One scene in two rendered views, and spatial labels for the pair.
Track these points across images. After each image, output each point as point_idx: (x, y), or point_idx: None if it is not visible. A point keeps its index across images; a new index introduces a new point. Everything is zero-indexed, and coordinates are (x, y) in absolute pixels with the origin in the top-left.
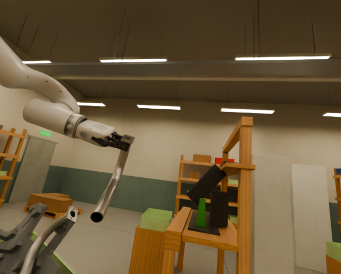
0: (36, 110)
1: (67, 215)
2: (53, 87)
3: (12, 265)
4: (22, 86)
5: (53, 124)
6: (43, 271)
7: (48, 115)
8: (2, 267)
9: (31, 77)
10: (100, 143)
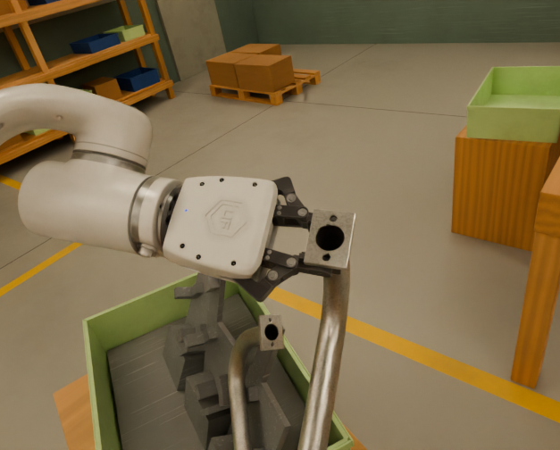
0: (49, 226)
1: (260, 342)
2: (29, 120)
3: (220, 364)
4: None
5: (107, 247)
6: (263, 412)
7: (82, 234)
8: (209, 357)
9: None
10: (247, 292)
